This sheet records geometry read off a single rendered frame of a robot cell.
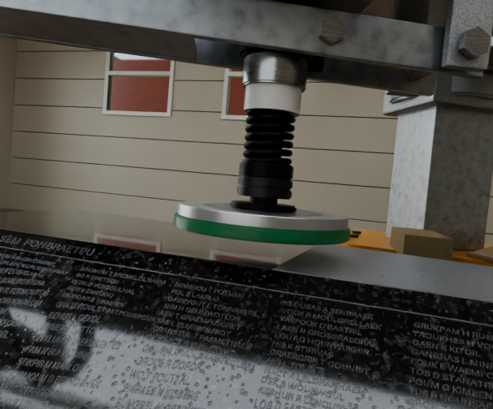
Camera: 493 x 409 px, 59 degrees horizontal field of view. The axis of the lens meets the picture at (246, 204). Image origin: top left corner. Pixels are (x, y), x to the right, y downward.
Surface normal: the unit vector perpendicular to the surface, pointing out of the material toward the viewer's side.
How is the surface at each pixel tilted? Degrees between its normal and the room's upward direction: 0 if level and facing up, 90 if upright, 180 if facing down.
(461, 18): 90
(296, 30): 90
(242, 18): 90
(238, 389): 45
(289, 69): 90
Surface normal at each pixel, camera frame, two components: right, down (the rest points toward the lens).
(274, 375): -0.15, -0.69
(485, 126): 0.19, 0.07
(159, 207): -0.31, 0.02
